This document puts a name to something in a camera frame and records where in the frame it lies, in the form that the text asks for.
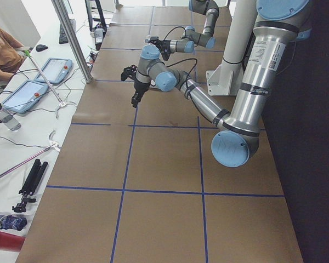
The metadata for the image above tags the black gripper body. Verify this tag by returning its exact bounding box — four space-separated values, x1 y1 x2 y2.
134 79 150 96
158 40 171 54

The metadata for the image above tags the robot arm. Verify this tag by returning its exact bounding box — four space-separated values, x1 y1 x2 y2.
154 1 220 61
121 1 313 167

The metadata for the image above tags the far teach pendant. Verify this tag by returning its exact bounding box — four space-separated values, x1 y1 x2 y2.
41 58 73 84

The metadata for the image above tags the teach pendant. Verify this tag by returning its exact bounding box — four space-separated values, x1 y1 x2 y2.
2 80 48 114
41 58 73 84

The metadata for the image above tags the black keyboard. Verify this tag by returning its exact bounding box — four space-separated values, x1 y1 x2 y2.
59 24 69 44

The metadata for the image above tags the black computer mouse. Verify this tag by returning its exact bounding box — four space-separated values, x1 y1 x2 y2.
35 44 48 52

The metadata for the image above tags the near teach pendant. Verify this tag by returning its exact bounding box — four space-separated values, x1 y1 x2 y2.
2 80 48 114

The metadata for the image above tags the black folded tripod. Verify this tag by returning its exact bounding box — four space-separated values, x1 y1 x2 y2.
12 159 48 213

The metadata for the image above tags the thin metal rod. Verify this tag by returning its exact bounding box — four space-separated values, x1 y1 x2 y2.
24 49 67 107

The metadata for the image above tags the person in orange shirt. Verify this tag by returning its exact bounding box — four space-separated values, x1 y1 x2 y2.
0 28 25 82

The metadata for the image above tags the clear water bottle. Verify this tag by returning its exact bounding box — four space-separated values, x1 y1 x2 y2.
0 103 21 131

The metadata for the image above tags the blue folded umbrella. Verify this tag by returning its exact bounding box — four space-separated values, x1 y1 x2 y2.
0 214 27 231

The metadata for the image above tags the red cylinder bottle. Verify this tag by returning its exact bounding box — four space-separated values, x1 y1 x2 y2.
0 231 25 252

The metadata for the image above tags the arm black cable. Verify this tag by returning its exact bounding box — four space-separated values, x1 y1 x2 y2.
153 58 198 91
163 26 187 42

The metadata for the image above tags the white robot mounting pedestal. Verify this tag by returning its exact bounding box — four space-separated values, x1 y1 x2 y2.
206 0 257 96

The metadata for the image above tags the aluminium frame post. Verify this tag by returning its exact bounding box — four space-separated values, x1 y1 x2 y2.
52 0 93 83

